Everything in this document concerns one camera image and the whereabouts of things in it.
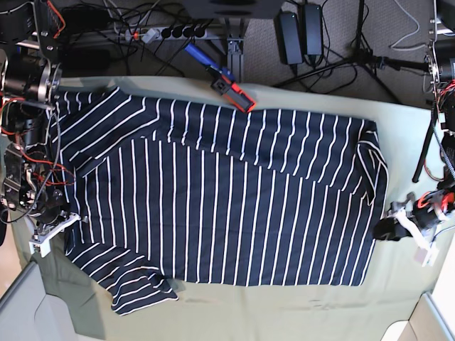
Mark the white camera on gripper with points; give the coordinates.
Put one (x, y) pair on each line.
(42, 246)
(426, 257)

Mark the navy white striped T-shirt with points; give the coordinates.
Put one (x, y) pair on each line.
(168, 189)

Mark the grey bin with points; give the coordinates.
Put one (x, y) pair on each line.
(29, 313)
(425, 323)

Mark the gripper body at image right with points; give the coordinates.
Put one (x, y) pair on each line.
(420, 218)

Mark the black power adapter left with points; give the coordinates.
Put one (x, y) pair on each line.
(288, 38)

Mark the grey power strip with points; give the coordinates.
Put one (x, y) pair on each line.
(152, 33)

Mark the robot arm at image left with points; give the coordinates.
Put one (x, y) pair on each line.
(35, 177)

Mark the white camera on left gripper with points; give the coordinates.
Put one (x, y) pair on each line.
(426, 257)

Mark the black tripod stand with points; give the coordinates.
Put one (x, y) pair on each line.
(362, 57)

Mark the green table cloth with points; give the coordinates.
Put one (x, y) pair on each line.
(393, 284)

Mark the black power adapter right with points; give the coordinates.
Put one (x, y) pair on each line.
(313, 29)

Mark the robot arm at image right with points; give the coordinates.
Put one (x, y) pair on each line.
(441, 123)

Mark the black power adapter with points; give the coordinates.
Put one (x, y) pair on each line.
(313, 29)
(288, 38)

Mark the aluminium frame post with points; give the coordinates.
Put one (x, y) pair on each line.
(235, 30)

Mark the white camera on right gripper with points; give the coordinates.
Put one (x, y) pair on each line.
(42, 246)

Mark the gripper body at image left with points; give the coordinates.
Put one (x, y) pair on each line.
(50, 216)

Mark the grey bin at right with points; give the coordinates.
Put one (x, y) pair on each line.
(425, 323)

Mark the blue orange bar clamp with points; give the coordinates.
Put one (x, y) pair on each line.
(223, 81)

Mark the black object at left edge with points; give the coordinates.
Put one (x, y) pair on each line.
(4, 217)

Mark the grey bin at left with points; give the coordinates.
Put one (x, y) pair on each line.
(29, 313)

